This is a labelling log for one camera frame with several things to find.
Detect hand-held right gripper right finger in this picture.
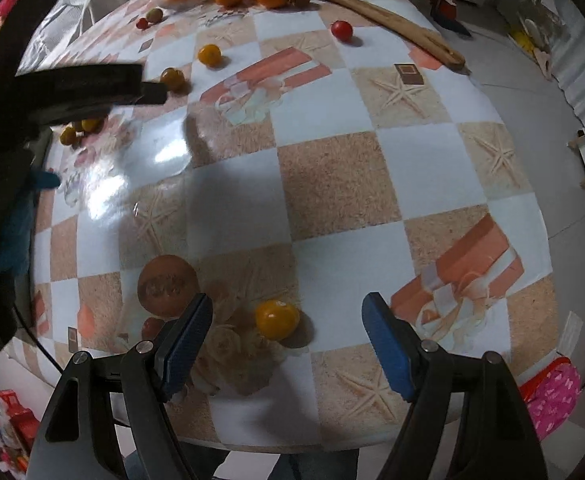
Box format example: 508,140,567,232
361,292,549,480

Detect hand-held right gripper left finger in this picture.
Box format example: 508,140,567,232
25,292,214,480

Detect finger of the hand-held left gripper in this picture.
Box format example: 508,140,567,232
18,63,169,126

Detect yellow tomato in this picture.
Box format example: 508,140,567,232
255,300,301,341

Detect person's left hand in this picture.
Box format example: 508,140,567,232
0,167,63,277

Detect small red tomato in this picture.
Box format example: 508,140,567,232
141,317,166,342

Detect brown round fruit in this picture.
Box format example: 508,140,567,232
137,255,199,318

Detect pink patterned bag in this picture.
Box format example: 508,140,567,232
519,355,584,442

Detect checkered patterned tablecloth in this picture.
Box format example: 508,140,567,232
10,0,562,453

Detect red packaging boxes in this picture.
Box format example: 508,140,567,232
0,389,43,473

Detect long wooden stick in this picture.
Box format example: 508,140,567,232
252,0,467,72

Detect red dustpan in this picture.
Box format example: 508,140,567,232
428,0,473,38

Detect clear plastic bag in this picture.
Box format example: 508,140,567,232
509,0,573,81

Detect black cable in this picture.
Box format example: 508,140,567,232
15,290,63,376

